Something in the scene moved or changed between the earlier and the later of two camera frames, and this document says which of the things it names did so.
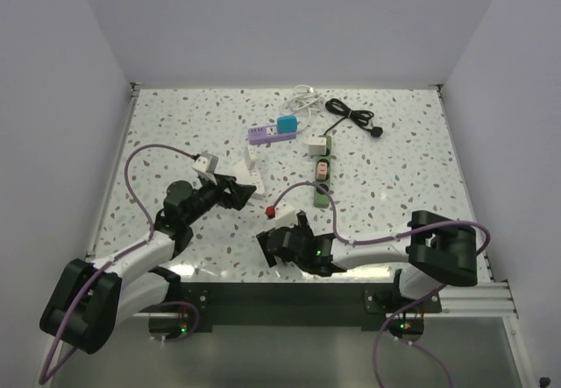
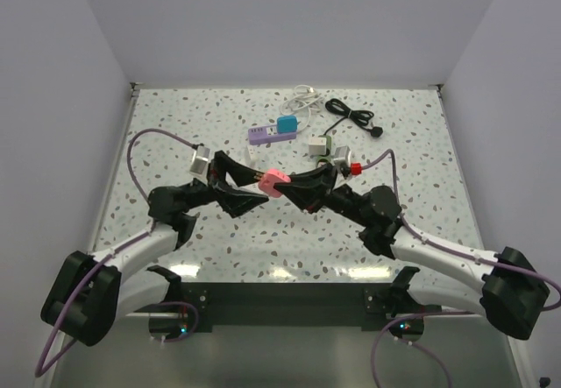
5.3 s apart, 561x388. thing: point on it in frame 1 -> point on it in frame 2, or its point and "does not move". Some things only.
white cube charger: [316, 146] does not move
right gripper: [302, 228] -> [311, 190]
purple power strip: [265, 134] does not move
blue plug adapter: [287, 124] does not move
